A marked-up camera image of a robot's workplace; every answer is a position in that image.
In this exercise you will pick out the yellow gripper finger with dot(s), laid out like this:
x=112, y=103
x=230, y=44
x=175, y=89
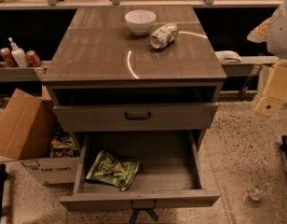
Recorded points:
x=274, y=94
x=259, y=33

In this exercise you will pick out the green jalapeno chip bag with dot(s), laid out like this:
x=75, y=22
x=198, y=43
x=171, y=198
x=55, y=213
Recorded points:
x=110, y=170

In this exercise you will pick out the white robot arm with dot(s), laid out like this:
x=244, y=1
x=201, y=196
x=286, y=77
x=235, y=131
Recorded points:
x=273, y=31

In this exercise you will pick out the closed upper drawer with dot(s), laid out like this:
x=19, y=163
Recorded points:
x=147, y=117

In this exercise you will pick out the grey drawer cabinet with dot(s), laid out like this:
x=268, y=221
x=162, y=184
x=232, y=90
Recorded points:
x=101, y=62

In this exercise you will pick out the open middle drawer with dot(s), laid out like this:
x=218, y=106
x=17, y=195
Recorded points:
x=169, y=173

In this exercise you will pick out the grey side shelf right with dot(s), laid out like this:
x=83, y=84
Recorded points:
x=242, y=78

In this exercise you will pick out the grey side shelf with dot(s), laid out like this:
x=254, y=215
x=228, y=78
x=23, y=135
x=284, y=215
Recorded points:
x=19, y=74
x=242, y=78

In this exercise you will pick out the folded white cloth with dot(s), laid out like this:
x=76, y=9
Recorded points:
x=228, y=56

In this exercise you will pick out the crushed white soda can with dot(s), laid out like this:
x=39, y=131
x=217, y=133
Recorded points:
x=164, y=35

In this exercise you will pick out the clear glass on floor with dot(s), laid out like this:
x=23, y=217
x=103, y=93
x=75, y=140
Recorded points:
x=260, y=192

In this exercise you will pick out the white ceramic bowl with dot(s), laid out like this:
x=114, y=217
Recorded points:
x=140, y=21

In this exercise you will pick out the snack bags in box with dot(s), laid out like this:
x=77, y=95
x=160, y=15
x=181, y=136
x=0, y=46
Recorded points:
x=62, y=144

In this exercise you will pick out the red soda can right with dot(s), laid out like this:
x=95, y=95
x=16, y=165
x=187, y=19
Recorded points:
x=33, y=58

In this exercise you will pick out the red soda can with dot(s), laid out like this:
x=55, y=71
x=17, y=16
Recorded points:
x=7, y=56
x=33, y=58

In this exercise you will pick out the white pump bottle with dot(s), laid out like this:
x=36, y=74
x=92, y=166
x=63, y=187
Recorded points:
x=18, y=54

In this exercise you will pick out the brown cardboard box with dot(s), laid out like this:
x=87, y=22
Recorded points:
x=26, y=131

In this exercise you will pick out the red soda can left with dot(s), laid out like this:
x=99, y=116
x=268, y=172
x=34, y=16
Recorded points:
x=7, y=56

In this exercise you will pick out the grey side shelf left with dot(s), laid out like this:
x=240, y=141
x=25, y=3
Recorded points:
x=19, y=74

